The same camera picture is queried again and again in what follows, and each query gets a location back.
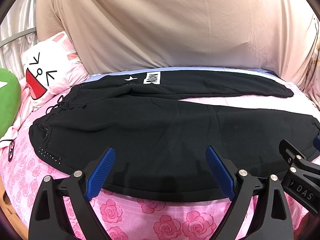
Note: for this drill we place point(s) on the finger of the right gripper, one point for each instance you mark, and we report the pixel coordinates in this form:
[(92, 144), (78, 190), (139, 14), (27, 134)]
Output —
[(316, 143), (290, 152)]

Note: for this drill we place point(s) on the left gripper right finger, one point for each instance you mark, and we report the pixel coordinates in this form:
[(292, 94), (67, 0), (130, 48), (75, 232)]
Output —
[(271, 218)]

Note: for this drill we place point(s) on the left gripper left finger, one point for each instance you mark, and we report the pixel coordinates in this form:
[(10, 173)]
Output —
[(49, 219)]

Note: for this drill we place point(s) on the black sweatpants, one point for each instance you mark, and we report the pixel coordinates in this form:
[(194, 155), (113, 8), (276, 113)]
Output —
[(160, 124)]

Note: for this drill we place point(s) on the pink rose bedsheet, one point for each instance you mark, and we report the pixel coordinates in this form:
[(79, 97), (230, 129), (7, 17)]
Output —
[(123, 217)]

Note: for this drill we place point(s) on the floral blanket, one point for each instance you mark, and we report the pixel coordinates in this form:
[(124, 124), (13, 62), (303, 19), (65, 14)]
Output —
[(311, 82)]

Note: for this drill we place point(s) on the black glasses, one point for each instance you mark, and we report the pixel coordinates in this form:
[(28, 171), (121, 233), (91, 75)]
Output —
[(11, 148)]

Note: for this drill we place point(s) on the green plush toy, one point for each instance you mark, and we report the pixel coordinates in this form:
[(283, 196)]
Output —
[(10, 99)]

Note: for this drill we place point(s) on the white pink cartoon pillow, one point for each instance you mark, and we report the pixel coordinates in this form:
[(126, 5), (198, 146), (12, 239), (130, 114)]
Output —
[(51, 67)]

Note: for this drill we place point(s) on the beige curtain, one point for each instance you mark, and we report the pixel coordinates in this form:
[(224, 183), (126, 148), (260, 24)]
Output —
[(117, 35)]

